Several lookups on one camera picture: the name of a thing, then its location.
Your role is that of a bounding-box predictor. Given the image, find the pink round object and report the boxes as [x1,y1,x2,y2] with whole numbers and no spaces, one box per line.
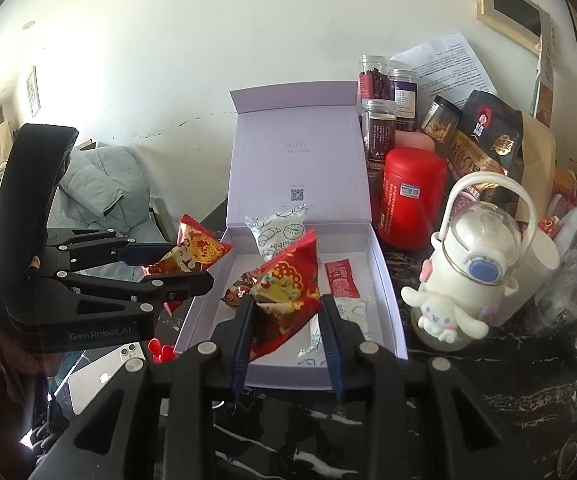
[395,130,436,153]

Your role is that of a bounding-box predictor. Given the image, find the white smartphone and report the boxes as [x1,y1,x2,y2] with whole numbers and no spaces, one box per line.
[68,341,149,416]

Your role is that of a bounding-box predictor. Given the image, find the red sachet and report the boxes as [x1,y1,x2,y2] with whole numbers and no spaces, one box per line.
[324,257,361,301]

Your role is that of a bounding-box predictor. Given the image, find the lavender gift box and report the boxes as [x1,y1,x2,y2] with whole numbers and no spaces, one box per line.
[173,81,409,390]

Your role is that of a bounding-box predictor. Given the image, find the tall printed paper packet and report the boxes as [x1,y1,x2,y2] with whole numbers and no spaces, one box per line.
[531,20,556,128]

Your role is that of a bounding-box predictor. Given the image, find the clear jar of white seeds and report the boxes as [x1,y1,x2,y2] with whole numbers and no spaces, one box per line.
[361,99,397,171]

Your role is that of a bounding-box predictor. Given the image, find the white croissant print bread packet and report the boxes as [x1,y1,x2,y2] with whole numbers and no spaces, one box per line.
[295,296,371,368]
[245,203,309,261]

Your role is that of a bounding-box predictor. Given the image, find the black lid jar yellow strips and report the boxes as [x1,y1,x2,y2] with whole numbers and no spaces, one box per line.
[421,95,461,141]

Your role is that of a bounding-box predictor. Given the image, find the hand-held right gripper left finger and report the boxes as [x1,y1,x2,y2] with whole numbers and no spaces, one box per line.
[28,295,256,480]

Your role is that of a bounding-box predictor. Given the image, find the pale grey green jacket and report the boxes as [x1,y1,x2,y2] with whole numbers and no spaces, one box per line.
[46,145,166,246]

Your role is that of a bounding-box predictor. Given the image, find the printed paper sheet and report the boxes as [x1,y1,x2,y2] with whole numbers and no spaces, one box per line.
[388,32,499,106]

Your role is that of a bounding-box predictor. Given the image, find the black gold oat bag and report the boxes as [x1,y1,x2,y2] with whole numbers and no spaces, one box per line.
[445,90,524,191]

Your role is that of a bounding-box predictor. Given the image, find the white cartoon water bottle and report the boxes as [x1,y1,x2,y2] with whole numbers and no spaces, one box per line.
[401,171,539,353]

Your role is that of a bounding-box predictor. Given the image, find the light wooden picture frame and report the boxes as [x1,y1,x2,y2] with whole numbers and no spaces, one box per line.
[473,0,551,56]

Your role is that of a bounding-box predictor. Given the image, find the red tin canister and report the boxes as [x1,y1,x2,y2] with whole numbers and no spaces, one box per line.
[378,146,449,251]

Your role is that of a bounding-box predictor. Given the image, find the white cup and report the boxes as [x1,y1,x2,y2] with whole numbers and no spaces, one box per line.
[493,232,561,326]

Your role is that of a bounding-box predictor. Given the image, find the small red plastic pieces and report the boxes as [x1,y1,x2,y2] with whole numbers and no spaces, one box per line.
[146,337,179,363]

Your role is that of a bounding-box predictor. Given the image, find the clear jar of dark dried fruit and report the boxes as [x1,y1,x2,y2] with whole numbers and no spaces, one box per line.
[358,54,390,103]

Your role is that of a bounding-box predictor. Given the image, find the small wall picture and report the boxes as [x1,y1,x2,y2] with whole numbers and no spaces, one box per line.
[25,65,42,113]

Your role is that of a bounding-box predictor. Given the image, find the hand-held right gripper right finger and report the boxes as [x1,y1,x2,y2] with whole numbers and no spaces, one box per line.
[321,294,519,480]

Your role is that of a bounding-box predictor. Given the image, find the red gold snack packet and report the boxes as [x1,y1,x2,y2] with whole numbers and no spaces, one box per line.
[146,214,234,318]
[248,229,321,363]

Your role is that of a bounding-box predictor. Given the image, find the brown wrapped candy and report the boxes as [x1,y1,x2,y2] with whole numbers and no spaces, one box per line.
[221,270,256,308]

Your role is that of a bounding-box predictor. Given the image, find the clear jar with purple label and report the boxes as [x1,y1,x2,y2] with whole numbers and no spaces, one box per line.
[387,67,419,131]

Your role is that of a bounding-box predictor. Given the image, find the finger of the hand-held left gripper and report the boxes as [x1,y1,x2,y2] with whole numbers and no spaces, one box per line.
[56,270,215,317]
[43,229,182,268]

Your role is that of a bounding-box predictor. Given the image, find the brown paper bag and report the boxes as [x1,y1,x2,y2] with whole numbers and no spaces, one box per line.
[511,112,559,226]

